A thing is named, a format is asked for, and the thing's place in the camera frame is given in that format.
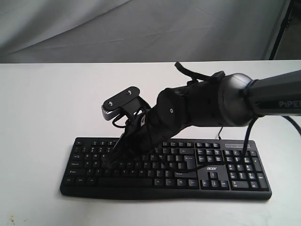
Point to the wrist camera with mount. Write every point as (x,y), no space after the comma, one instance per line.
(126,103)

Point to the black acer keyboard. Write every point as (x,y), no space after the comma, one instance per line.
(177,169)

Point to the black stand pole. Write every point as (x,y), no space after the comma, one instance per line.
(284,24)

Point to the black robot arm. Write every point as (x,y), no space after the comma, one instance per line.
(219,100)

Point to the grey backdrop cloth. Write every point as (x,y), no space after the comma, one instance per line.
(119,31)

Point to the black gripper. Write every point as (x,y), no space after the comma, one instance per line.
(140,138)

